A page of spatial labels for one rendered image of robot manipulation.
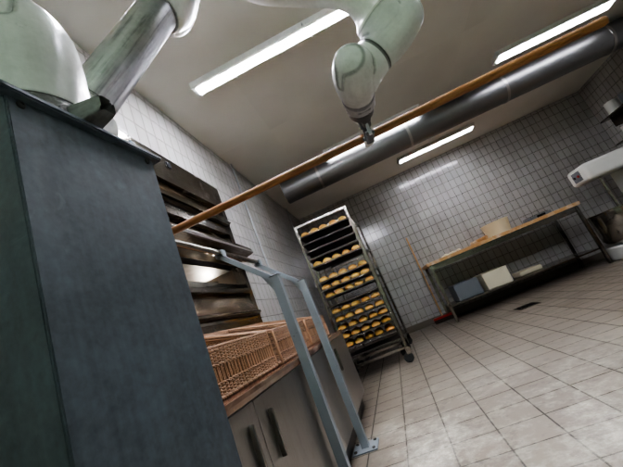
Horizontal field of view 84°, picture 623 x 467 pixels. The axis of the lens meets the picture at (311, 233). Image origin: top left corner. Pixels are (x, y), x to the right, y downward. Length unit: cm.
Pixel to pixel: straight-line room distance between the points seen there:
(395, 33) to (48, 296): 86
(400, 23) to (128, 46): 63
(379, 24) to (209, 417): 87
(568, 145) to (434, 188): 220
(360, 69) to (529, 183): 602
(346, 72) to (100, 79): 52
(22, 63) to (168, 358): 40
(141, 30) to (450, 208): 579
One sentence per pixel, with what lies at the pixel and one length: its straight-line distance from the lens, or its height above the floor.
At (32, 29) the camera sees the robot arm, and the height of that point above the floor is 116.
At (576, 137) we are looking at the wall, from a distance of 727.
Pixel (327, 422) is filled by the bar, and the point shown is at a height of 30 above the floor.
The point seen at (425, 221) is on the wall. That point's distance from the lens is 627.
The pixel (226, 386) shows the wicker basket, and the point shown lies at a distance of 112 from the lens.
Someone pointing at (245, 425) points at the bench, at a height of 51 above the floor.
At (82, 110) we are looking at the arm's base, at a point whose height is 102.
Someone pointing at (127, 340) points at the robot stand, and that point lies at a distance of 41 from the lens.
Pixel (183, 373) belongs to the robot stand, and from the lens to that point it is 45.
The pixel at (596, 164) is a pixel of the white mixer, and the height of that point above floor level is 124.
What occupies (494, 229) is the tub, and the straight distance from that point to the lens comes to 586.
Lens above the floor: 67
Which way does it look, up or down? 14 degrees up
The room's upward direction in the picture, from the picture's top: 22 degrees counter-clockwise
